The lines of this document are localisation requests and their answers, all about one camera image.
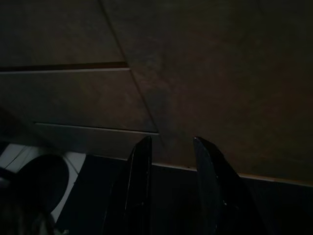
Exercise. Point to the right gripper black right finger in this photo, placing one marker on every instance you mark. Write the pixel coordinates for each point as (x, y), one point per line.
(215, 195)

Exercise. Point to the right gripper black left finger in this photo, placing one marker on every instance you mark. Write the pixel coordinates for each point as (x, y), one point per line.
(137, 195)

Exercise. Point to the black robot leg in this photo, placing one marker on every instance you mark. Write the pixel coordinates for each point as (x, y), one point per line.
(41, 181)

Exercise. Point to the grey brown base cabinet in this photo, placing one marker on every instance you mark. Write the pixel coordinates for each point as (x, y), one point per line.
(195, 73)

